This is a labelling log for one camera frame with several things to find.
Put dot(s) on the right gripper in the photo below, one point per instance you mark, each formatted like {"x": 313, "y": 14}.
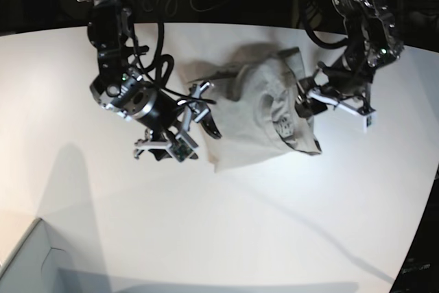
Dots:
{"x": 168, "y": 121}

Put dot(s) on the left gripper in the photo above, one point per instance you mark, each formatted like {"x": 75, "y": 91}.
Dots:
{"x": 314, "y": 99}

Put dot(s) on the beige t-shirt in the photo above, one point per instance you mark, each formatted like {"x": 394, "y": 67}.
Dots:
{"x": 255, "y": 92}

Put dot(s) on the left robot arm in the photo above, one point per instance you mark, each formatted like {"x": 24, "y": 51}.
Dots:
{"x": 372, "y": 42}

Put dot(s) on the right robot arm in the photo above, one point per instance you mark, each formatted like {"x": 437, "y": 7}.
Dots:
{"x": 135, "y": 92}

